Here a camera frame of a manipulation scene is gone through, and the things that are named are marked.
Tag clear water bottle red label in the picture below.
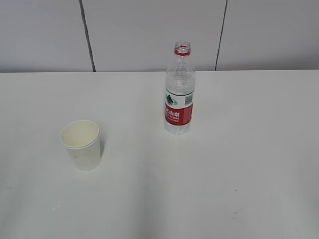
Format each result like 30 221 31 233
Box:
164 41 195 135

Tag white paper cup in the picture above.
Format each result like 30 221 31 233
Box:
60 120 101 171

